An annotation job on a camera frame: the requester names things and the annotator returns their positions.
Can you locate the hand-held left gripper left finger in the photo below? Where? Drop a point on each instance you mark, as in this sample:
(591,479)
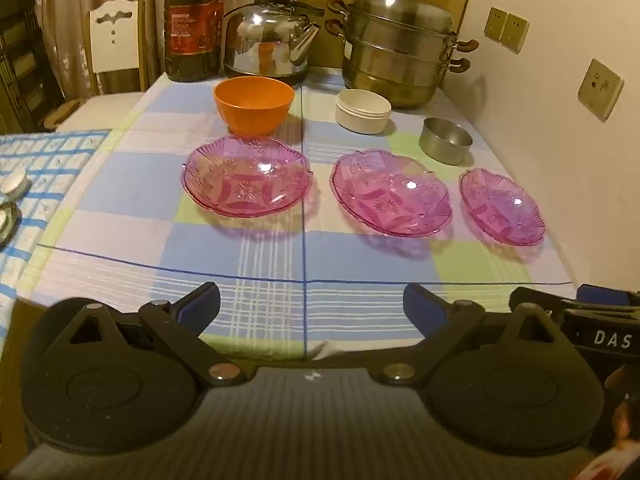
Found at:
(201,305)

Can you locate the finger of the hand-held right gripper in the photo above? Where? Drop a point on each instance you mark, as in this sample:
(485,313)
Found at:
(535,297)
(600,294)

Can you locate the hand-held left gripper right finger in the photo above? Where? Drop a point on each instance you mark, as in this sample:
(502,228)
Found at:
(419,305)

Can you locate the pink transparent plate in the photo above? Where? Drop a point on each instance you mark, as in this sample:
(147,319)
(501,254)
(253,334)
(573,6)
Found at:
(392,195)
(502,207)
(245,180)

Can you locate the stainless steel bowl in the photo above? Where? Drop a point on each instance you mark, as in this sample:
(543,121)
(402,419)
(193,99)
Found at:
(445,142)

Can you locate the white ribbed bowl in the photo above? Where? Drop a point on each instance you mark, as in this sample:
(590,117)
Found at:
(362,112)

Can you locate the orange plastic bowl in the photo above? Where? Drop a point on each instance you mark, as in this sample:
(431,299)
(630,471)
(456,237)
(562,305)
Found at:
(252,105)

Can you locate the checked pastel tablecloth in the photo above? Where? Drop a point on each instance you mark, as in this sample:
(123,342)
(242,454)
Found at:
(150,240)

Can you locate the blue patterned cloth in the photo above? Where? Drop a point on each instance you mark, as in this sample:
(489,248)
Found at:
(55,170)

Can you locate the glass jar lid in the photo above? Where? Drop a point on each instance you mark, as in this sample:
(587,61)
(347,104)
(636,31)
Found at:
(7,222)

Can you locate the white jar cap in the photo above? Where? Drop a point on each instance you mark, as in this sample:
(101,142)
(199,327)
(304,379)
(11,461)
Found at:
(14,181)

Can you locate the tan wooden object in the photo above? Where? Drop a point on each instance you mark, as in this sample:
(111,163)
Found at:
(60,115)

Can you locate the stainless steel steamer pot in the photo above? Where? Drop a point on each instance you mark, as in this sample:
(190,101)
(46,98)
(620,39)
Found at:
(400,50)

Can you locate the stainless steel kettle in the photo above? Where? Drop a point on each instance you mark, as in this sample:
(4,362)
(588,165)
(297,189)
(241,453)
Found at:
(260,40)

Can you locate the white wooden chair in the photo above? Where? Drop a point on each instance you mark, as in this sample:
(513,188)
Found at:
(114,45)

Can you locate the cooking oil bottle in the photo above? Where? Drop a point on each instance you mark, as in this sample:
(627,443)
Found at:
(194,30)

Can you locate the dark storage rack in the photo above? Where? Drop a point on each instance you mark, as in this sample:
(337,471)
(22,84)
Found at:
(22,60)

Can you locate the beige wall socket plate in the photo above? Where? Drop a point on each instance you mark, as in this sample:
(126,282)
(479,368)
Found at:
(600,89)

